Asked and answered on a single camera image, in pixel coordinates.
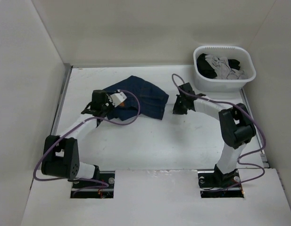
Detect dark blue denim trousers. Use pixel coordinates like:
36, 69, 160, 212
104, 75, 169, 121

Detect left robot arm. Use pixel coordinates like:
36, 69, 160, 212
41, 90, 114, 188

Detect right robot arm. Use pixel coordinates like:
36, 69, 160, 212
173, 83, 256, 189

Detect black garment in basket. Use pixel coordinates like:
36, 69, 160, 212
196, 53, 241, 80

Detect white plastic laundry basket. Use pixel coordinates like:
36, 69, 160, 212
193, 45, 257, 92

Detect grey white garment in basket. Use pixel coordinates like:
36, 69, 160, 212
205, 55, 248, 80

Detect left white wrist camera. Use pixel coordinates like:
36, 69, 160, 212
109, 92, 127, 107

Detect left aluminium table rail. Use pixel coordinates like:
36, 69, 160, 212
50, 63, 73, 135

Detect aluminium table rail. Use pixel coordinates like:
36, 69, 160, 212
50, 63, 73, 135
240, 88, 270, 168

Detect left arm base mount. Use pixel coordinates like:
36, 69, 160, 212
70, 171, 115, 199

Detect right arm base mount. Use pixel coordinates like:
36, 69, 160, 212
198, 170, 244, 198

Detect right aluminium table rail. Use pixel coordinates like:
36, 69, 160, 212
240, 88, 270, 168

